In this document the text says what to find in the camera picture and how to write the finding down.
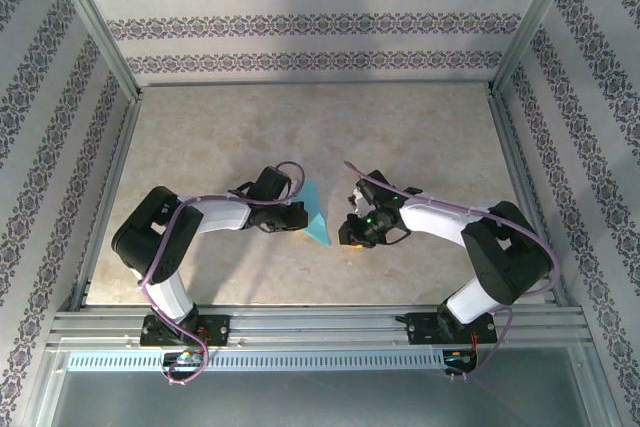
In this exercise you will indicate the light blue cloth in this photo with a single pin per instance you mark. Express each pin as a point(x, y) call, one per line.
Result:
point(315, 219)

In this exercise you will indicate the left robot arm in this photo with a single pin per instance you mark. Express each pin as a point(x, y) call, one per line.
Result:
point(150, 237)

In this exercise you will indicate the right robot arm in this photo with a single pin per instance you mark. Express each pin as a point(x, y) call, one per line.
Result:
point(505, 257)

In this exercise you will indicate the right circuit board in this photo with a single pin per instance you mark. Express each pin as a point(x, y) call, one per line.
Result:
point(457, 359)

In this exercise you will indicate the circuit board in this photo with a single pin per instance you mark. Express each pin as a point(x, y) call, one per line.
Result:
point(185, 358)
point(457, 359)

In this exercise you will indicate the left circuit board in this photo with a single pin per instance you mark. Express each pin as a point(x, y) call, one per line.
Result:
point(185, 358)

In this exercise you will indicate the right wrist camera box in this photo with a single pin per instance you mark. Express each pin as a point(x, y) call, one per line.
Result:
point(359, 199)

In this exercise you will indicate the aluminium mounting rail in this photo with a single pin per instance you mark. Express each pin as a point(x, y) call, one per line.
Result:
point(320, 329)

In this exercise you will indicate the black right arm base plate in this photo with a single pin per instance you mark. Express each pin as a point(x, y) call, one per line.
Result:
point(425, 329)

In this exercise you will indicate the aluminium back rail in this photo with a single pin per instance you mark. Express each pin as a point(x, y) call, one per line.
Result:
point(320, 83)

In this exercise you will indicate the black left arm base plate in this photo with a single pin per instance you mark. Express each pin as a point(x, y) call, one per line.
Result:
point(220, 329)

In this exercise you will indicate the aluminium side rail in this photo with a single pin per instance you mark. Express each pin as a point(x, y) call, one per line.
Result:
point(526, 197)
point(110, 197)

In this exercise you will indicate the aluminium frame post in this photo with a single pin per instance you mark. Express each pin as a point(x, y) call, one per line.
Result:
point(95, 22)
point(534, 22)

